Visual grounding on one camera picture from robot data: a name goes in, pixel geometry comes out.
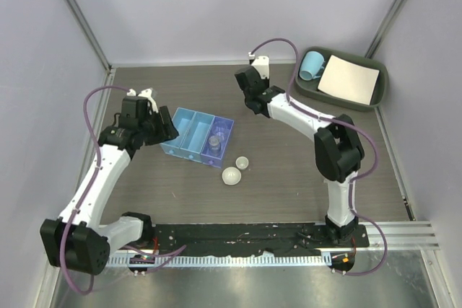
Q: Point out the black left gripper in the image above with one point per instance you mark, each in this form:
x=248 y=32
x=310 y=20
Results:
x=166 y=128

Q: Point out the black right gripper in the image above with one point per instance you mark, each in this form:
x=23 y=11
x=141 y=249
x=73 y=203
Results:
x=266 y=81

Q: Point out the blue three-compartment organizer bin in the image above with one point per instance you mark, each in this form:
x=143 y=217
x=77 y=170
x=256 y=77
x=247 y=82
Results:
x=194 y=130

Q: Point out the small clear glass flask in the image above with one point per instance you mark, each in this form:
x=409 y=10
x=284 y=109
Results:
x=214 y=145

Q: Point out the clear glass beaker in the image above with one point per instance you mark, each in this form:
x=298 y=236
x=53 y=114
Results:
x=221 y=131

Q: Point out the white ceramic crucible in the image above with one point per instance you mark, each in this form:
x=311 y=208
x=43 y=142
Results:
x=242 y=163

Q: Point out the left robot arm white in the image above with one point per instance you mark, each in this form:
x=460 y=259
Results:
x=76 y=239

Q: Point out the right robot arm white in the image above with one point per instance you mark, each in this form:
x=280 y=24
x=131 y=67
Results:
x=338 y=150

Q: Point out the dark green plastic tray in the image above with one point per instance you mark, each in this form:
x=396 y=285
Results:
x=310 y=88

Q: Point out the light blue mug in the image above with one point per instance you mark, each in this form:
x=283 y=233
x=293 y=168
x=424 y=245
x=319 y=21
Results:
x=312 y=66

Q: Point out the white paper sheet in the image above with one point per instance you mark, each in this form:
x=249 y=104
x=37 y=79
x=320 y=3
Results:
x=348 y=81

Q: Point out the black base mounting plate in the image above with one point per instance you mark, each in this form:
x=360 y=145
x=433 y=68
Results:
x=244 y=240

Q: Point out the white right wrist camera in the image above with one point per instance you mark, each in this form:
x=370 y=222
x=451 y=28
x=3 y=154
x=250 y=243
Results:
x=260 y=64

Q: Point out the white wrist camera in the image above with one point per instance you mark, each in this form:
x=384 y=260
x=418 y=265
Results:
x=148 y=94
x=260 y=64

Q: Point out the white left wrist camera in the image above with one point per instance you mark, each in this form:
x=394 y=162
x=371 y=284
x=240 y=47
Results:
x=148 y=94

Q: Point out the white slotted cable duct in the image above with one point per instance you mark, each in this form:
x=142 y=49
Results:
x=127 y=259

